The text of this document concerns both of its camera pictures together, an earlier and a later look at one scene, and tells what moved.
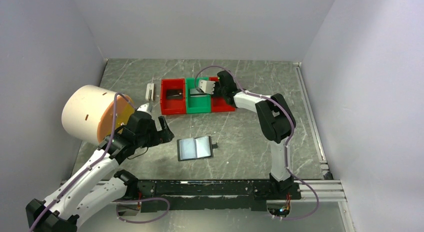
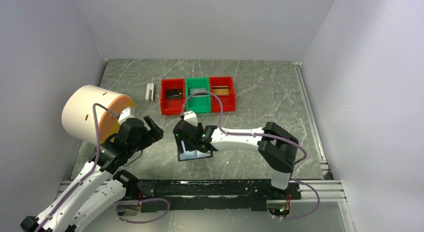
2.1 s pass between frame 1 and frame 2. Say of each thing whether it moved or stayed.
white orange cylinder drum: stayed
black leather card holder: stayed
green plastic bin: stayed
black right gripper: moved
